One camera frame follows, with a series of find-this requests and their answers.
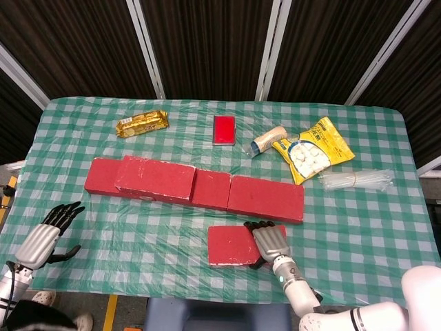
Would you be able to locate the gold biscuit packet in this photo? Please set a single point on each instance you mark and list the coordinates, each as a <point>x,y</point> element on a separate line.
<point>143,123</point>

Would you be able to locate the red foam brick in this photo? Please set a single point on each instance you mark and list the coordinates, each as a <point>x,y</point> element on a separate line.
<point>101,177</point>
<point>267,198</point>
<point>155,179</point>
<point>212,189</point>
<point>231,245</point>

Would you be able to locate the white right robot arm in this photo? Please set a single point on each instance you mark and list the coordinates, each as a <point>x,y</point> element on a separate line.
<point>379,313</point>

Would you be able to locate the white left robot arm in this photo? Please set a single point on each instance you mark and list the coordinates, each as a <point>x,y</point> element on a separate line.
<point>13,286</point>

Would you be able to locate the green checked tablecloth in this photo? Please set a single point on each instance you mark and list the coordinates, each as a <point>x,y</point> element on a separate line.
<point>138,258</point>

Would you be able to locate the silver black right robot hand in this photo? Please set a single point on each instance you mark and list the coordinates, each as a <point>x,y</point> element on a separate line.
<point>272,243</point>

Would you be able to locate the white clog shoe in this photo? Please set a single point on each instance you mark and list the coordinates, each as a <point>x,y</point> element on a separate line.
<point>84,322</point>
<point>44,297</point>

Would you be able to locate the white partition frame post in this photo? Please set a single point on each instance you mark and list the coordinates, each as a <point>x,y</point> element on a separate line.
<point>387,51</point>
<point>22,77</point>
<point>146,48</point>
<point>274,48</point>

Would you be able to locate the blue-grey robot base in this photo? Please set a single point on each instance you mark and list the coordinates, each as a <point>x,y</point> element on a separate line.
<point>217,315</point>

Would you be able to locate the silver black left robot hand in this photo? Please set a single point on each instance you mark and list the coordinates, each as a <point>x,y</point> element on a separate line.
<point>38,245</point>

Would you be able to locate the yellow marshmallow bag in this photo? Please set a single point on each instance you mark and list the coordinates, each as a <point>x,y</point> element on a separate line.
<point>310,151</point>

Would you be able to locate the clear plastic bag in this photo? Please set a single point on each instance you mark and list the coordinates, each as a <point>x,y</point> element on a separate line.
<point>355,180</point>

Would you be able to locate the beige tube with blue cap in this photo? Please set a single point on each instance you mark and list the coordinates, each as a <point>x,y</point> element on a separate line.
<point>268,139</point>

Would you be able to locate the red flat case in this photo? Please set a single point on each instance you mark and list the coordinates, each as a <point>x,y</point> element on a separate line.
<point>224,130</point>

